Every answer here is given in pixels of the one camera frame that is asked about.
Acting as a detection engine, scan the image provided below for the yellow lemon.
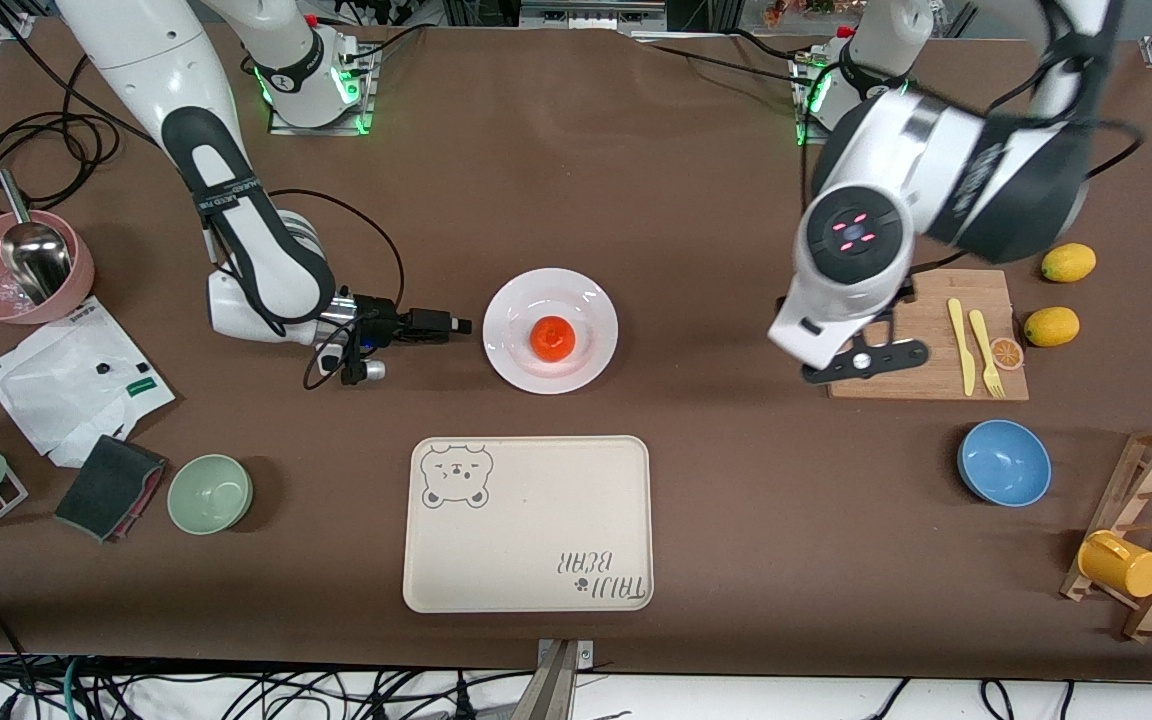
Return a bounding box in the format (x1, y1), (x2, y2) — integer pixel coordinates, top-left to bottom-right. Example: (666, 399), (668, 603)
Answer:
(1041, 243), (1098, 284)
(1024, 306), (1081, 348)

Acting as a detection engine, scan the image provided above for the white round plate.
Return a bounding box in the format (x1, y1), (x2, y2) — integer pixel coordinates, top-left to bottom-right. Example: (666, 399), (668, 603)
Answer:
(482, 267), (620, 395)

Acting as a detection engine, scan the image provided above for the metal scoop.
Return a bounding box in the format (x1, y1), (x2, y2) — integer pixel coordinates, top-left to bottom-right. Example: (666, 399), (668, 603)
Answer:
(0, 168), (72, 306)

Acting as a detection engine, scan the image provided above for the blue bowl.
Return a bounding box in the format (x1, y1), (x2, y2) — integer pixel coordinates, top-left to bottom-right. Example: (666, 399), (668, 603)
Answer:
(957, 419), (1053, 508)

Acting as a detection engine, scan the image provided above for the white plastic bag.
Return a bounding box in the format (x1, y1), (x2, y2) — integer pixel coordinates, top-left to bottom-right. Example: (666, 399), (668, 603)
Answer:
(0, 297), (177, 469)

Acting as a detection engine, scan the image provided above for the coiled black cable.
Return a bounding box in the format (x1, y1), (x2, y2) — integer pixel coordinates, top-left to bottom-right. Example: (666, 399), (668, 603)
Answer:
(0, 60), (162, 203)

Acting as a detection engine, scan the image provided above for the dark folded cloth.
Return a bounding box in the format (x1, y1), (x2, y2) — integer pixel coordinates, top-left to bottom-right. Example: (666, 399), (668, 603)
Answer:
(54, 435), (169, 543)

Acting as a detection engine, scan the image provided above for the aluminium camera mount post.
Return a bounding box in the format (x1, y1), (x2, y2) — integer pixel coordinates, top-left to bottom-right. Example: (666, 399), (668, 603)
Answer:
(534, 638), (595, 720)

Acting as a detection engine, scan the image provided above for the yellow cup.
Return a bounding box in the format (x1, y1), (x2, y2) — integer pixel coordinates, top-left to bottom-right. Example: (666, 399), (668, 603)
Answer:
(1077, 530), (1152, 599)

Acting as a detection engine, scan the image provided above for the cream bear print tray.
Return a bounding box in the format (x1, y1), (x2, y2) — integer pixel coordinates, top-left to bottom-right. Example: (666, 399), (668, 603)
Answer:
(402, 435), (655, 614)

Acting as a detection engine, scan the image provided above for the yellow plastic knife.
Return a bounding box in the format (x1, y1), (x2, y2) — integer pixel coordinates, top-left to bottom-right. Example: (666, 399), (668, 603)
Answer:
(947, 297), (977, 396)

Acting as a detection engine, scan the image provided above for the wooden cutting board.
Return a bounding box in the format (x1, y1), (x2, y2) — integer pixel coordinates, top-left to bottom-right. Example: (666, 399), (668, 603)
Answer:
(826, 265), (1030, 401)

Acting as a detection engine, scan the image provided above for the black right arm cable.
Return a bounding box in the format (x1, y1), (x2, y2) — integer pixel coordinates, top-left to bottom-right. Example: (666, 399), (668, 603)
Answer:
(266, 188), (407, 393)

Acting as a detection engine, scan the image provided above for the light green bowl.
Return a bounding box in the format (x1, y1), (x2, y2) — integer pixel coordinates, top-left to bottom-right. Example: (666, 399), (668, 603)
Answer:
(167, 454), (254, 536)

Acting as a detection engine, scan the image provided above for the yellow plastic fork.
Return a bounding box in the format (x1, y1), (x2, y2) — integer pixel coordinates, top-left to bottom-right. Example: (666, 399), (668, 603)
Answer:
(968, 309), (1006, 400)

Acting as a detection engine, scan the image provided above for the orange fruit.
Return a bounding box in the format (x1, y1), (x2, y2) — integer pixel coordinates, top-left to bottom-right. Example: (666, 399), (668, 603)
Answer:
(529, 316), (577, 361)

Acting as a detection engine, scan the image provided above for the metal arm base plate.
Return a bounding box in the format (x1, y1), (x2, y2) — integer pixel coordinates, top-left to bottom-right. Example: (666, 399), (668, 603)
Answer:
(269, 45), (377, 136)
(794, 55), (837, 149)

